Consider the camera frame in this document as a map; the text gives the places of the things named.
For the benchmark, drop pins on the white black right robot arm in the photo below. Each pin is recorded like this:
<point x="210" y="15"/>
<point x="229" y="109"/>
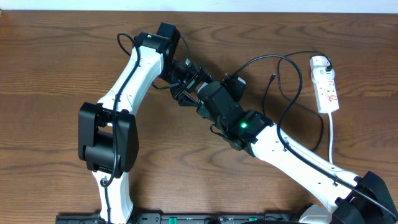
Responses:
<point x="346" y="196"/>

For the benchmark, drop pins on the white usb charger plug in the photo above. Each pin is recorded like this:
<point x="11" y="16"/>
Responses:
<point x="320" y="75"/>

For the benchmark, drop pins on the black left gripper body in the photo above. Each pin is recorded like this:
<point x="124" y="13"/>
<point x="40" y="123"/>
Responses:
<point x="193" y="78"/>

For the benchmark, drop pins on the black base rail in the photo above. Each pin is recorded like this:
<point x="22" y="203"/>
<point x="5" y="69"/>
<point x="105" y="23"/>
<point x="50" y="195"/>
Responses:
<point x="156" y="218"/>

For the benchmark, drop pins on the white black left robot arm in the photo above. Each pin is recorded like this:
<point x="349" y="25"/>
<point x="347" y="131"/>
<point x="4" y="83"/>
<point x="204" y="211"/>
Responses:
<point x="107" y="131"/>

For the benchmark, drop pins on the white power strip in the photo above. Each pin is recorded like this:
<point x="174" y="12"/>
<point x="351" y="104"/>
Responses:
<point x="325" y="93"/>

